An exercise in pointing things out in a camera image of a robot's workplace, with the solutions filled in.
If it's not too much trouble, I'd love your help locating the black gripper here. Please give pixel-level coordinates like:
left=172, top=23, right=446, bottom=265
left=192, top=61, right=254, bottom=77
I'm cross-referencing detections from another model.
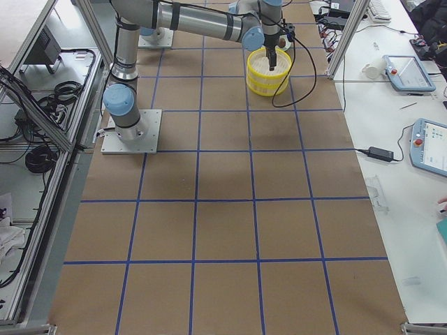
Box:
left=262, top=20, right=281, bottom=71

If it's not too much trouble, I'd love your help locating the yellow steamer layer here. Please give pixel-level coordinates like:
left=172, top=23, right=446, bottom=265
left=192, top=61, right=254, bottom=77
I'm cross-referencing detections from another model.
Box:
left=247, top=47, right=292, bottom=86
left=246, top=75, right=288, bottom=97

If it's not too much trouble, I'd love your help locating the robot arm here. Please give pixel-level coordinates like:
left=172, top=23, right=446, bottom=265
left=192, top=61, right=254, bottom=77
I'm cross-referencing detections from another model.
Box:
left=103, top=1, right=282, bottom=142
left=140, top=27, right=166, bottom=43

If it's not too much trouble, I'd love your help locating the white cup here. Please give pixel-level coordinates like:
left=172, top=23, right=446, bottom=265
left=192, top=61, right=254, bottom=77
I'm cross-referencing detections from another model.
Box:
left=361, top=57, right=387, bottom=80

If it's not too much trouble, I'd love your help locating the far teach pendant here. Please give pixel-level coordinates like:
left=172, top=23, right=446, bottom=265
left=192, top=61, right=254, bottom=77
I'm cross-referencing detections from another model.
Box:
left=382, top=55, right=436, bottom=94

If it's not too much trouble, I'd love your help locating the teach pendant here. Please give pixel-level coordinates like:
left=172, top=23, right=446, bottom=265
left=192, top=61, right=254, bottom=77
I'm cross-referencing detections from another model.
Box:
left=382, top=55, right=436, bottom=94
left=409, top=118, right=447, bottom=176

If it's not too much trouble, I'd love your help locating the black power adapter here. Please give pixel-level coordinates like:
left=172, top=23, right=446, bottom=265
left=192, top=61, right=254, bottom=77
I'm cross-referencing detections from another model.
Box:
left=368, top=147, right=394, bottom=162

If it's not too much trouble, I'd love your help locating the near teach pendant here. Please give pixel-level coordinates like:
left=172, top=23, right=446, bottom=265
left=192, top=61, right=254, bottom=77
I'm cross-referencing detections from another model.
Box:
left=409, top=118, right=447, bottom=176

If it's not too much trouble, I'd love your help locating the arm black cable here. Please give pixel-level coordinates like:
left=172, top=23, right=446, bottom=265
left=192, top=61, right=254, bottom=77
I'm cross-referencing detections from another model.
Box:
left=271, top=20, right=318, bottom=108

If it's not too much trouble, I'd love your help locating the aluminium frame post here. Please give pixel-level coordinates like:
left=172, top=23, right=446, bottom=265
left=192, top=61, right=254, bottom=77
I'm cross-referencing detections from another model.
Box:
left=326, top=0, right=369, bottom=79

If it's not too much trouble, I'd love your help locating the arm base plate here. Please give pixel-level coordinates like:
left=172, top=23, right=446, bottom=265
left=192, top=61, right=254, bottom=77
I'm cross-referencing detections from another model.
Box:
left=101, top=110, right=162, bottom=154
left=138, top=27, right=174, bottom=49

